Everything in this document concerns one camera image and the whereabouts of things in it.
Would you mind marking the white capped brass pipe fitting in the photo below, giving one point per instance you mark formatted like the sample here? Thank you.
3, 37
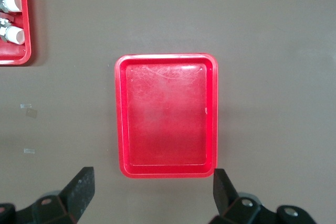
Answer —
13, 2
14, 35

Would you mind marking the empty red plastic tray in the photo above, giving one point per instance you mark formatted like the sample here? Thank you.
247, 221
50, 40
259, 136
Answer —
165, 119

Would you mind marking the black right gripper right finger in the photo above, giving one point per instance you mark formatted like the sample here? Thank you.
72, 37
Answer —
223, 192

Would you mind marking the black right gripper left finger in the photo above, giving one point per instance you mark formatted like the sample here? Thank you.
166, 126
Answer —
78, 192

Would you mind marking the brownish tape scrap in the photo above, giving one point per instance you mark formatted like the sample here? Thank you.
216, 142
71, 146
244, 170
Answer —
32, 113

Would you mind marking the clear tape scrap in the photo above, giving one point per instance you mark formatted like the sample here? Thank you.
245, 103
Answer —
25, 106
29, 151

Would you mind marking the red tray holding fittings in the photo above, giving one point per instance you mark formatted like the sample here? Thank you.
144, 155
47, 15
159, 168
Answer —
27, 37

